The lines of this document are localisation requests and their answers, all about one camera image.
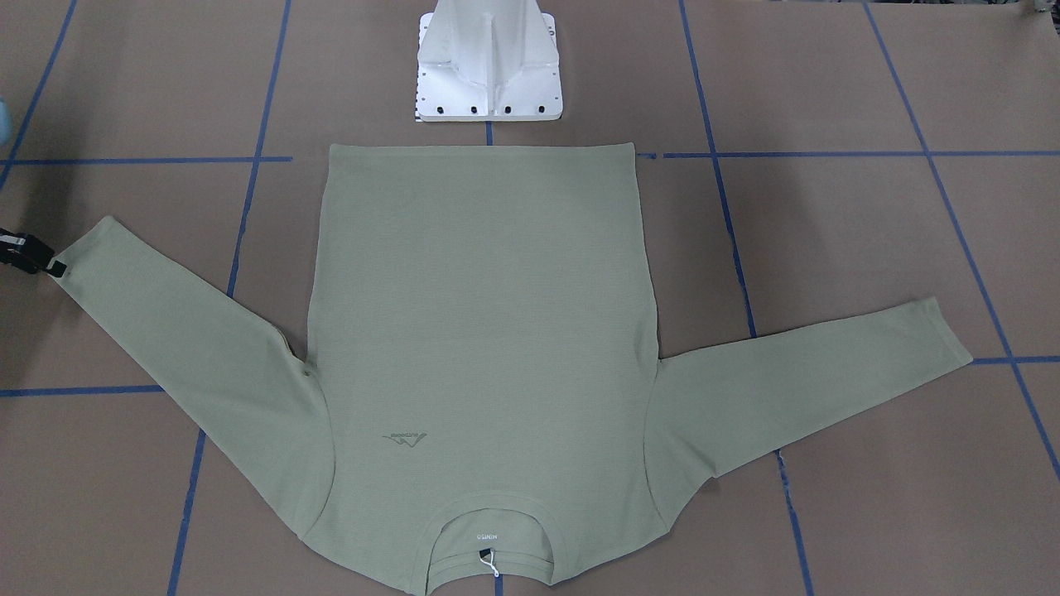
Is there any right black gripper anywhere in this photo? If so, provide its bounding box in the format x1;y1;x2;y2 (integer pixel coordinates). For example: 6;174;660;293
1;228;67;278

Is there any olive green long-sleeve shirt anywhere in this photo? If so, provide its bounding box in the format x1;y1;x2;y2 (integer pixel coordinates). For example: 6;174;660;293
58;144;971;595

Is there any white camera pole with base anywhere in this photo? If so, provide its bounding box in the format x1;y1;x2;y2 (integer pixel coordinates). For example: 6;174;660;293
414;1;564;123

